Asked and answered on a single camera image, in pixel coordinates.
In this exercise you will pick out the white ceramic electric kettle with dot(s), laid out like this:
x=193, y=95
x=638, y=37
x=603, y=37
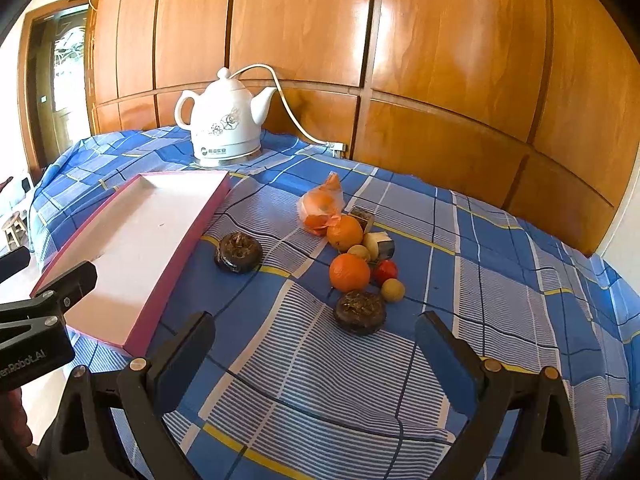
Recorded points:
x=225, y=120

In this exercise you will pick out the orange fruit with stem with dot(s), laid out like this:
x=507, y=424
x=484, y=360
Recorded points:
x=344, y=233

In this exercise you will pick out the blue plaid tablecloth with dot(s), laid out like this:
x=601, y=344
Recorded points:
x=287, y=394

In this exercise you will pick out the small wooden stool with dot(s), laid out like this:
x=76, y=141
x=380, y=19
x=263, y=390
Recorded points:
x=14, y=230

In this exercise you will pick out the dark sugarcane piece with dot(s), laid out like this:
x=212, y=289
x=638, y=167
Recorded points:
x=364, y=217

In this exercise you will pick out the wooden glass door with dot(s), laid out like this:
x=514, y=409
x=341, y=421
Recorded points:
x=51, y=77

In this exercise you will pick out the pale-cut sugarcane piece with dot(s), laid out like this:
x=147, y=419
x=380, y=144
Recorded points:
x=379, y=245

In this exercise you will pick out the small yellow-green fruit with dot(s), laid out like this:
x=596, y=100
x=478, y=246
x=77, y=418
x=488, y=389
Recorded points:
x=361, y=252

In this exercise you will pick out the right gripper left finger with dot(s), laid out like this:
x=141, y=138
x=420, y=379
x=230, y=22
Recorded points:
x=83, y=441

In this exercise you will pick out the pink-edged white box tray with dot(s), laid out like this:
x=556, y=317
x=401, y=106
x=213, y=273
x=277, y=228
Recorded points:
x=139, y=241

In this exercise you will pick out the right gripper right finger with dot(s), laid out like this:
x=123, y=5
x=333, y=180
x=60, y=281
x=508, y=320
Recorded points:
x=543, y=443

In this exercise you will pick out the person left hand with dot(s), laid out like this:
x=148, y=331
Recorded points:
x=14, y=418

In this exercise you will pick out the small red fruit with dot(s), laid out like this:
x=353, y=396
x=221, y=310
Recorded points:
x=384, y=270

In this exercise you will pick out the wooden panel wardrobe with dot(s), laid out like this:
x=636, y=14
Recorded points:
x=529, y=105

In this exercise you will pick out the small yellow round fruit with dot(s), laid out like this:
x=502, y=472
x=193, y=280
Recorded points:
x=392, y=290

